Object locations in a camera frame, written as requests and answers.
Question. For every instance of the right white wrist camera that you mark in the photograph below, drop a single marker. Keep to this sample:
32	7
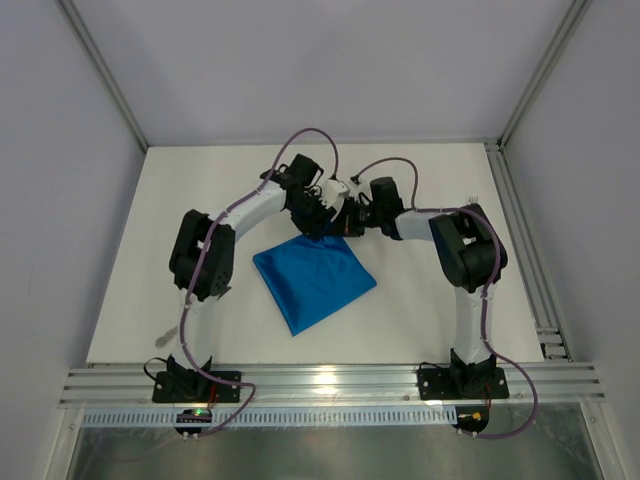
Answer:
359	189

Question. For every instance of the blue cloth napkin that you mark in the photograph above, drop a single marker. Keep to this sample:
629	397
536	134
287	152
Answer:
311	280

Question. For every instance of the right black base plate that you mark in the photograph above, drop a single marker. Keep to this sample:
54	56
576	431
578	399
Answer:
456	382

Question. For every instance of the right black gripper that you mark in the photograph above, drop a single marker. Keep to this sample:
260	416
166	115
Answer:
350	223

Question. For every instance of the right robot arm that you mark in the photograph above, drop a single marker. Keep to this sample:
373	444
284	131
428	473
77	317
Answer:
471	257

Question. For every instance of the left controller board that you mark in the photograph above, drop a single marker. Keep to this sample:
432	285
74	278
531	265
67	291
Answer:
192	422

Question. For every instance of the aluminium frame post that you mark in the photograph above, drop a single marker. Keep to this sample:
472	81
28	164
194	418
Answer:
558	42
98	62

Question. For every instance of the right controller board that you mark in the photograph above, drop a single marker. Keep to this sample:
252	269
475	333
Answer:
471	420

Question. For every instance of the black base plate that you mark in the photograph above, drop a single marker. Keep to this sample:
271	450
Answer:
191	387
456	382

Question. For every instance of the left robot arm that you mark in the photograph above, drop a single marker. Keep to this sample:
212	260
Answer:
202	259

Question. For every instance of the aluminium front rail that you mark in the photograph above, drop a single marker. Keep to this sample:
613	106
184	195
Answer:
124	385

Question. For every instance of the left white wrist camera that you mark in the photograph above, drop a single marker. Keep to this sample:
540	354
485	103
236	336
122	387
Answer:
333	193

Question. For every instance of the slotted grey cable duct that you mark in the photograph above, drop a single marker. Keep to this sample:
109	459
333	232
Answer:
287	417

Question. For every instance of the silver table knife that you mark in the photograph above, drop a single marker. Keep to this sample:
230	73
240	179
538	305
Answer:
163	340

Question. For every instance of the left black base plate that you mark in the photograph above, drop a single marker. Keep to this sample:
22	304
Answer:
191	387

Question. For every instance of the controller board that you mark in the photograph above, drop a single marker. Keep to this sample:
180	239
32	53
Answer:
192	422
471	420

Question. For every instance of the aluminium rail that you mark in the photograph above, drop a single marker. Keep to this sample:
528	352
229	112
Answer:
546	314
124	385

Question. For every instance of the right side aluminium rail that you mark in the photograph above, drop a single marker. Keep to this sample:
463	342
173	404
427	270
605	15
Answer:
546	314

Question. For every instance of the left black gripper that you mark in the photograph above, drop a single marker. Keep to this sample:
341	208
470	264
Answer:
310	223

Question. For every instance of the right aluminium frame post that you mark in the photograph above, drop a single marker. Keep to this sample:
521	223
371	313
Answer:
558	42

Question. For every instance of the left aluminium frame post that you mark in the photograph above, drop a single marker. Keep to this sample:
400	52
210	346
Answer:
98	62

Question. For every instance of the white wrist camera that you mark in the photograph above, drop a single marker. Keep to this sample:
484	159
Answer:
333	193
359	189

